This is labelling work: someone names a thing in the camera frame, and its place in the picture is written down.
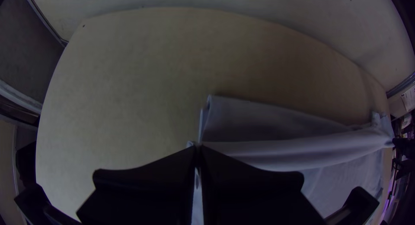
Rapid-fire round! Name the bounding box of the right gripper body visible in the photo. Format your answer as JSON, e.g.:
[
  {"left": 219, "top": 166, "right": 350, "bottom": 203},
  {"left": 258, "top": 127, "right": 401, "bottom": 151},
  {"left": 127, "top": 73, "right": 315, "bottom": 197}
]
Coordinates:
[{"left": 391, "top": 136, "right": 415, "bottom": 156}]

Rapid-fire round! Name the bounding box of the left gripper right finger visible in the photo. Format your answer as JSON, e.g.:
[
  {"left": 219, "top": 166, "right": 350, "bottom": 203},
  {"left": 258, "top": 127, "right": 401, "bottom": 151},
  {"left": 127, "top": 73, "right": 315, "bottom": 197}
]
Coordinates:
[{"left": 198, "top": 145, "right": 326, "bottom": 225}]

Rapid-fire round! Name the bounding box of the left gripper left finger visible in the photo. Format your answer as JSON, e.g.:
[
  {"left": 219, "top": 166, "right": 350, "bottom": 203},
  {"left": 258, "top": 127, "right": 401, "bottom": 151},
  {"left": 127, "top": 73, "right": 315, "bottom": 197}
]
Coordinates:
[{"left": 76, "top": 145, "right": 198, "bottom": 225}]

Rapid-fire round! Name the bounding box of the white t-shirt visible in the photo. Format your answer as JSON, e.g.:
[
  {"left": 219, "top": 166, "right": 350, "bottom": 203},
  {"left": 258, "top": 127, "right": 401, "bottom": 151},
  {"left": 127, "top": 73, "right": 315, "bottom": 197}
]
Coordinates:
[{"left": 186, "top": 95, "right": 396, "bottom": 225}]

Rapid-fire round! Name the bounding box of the white paper poster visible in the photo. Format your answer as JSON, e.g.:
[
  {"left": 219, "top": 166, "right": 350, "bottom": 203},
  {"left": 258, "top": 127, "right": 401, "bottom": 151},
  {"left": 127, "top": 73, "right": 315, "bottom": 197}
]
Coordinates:
[{"left": 401, "top": 87, "right": 415, "bottom": 113}]

